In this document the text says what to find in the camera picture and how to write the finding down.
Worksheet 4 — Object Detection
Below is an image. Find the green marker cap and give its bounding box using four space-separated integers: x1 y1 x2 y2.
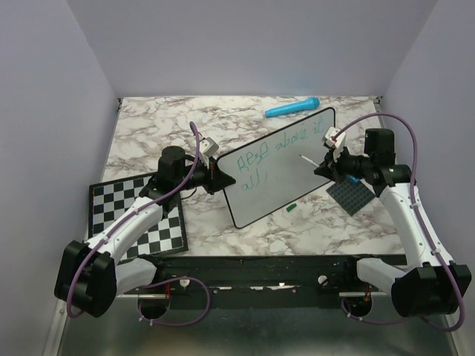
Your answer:
286 203 297 212

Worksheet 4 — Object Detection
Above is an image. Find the grey lego baseplate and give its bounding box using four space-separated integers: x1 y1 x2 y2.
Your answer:
327 179 376 217

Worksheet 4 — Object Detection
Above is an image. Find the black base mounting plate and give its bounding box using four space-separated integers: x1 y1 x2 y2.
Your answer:
125 255 378 311

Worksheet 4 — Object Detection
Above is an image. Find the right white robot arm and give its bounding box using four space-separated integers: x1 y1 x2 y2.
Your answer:
314 128 471 317

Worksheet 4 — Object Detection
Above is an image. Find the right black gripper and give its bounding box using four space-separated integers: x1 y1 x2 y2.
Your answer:
315 142 373 184

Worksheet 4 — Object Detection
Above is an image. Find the purple cable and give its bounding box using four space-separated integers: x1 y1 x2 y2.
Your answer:
332 113 465 332
66 121 214 329

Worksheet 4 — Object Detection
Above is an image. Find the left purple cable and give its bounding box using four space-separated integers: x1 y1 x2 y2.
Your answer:
66 121 214 329

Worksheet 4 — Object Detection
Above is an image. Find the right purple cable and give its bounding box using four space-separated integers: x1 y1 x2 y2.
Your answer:
332 113 465 332

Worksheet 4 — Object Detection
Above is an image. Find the black white checkerboard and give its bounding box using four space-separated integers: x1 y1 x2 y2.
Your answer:
88 174 189 262

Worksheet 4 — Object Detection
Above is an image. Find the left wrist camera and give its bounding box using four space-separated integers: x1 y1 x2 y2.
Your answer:
200 137 219 158

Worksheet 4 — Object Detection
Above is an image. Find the green whiteboard marker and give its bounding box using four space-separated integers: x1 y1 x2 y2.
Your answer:
299 155 319 167

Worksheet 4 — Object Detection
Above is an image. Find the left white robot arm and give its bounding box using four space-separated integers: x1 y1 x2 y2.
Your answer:
54 139 236 318

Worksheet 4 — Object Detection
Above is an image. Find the blue toy microphone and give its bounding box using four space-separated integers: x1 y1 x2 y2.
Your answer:
264 97 320 117

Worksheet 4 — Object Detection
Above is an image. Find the black framed whiteboard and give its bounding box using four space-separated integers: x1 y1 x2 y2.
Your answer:
217 108 335 228

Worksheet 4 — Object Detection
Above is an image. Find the blue lego brick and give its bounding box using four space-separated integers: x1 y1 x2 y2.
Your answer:
347 176 361 185

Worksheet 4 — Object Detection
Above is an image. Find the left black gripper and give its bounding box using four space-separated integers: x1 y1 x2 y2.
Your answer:
176 155 235 195

